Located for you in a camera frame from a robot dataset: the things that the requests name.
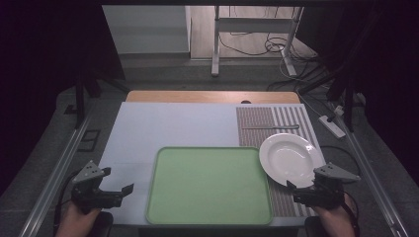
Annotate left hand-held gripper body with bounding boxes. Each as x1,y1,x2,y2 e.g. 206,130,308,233
71,160,124,215

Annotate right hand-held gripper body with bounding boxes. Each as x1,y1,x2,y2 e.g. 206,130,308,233
305,162,362,209

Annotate white plate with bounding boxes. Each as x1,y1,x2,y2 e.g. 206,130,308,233
258,132,326,189

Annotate person's right hand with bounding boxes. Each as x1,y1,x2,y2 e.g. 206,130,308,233
312,197,359,237

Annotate person's left hand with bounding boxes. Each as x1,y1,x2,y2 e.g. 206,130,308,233
58,200,100,237

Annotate white power strip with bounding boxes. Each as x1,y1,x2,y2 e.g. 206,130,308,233
317,115,347,139

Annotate metal table knife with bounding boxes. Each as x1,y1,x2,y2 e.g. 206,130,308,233
241,123,300,130

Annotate pale blue table cover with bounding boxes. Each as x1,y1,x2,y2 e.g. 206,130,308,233
98,101,328,229

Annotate black stand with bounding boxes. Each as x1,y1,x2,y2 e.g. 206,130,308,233
63,73,130,130
295,63,368,133

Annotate grey striped placemat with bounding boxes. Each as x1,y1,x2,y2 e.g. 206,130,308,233
235,106,326,218

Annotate green tray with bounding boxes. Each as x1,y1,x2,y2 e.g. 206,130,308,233
145,146,274,227

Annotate white cabinet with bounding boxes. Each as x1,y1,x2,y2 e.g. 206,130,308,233
101,4,193,55

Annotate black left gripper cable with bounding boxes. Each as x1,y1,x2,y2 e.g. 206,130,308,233
52,170,81,233

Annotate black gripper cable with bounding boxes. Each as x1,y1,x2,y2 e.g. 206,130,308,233
52,170,81,233
319,144,363,176

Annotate aluminium rail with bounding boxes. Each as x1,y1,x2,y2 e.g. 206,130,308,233
342,126,410,237
18,108,97,237

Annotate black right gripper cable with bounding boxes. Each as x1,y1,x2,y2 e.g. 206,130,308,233
319,144,363,176

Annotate black floor cables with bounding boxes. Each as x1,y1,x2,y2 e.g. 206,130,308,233
218,6,334,93

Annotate white metal desk frame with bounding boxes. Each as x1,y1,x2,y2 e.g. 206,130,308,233
210,5,304,79

